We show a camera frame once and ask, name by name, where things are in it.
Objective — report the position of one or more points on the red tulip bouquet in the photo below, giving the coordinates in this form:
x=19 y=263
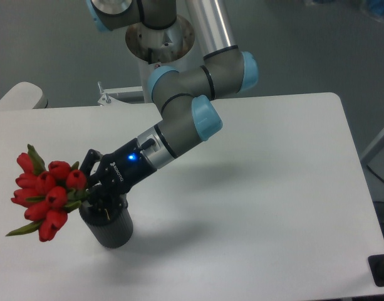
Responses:
x=48 y=192

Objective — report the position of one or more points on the dark grey ribbed vase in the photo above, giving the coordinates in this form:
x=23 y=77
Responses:
x=112 y=225

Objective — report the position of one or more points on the white chair armrest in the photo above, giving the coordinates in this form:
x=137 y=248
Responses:
x=23 y=96

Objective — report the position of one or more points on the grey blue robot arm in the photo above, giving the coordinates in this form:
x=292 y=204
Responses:
x=183 y=98

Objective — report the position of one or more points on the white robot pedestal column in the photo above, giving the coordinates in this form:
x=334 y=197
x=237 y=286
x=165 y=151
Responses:
x=154 y=48

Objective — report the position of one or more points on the clear container with blue items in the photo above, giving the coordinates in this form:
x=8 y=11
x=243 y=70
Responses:
x=373 y=9

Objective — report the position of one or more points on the black device at table edge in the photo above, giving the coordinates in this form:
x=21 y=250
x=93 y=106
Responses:
x=376 y=263

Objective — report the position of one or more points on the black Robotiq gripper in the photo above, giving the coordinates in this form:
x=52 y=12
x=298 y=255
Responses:
x=116 y=173

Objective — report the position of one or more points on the white furniture at right edge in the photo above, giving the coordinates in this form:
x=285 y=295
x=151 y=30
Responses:
x=375 y=146

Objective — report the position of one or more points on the white metal base frame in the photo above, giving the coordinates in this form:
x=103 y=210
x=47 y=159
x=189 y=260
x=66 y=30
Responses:
x=132 y=95

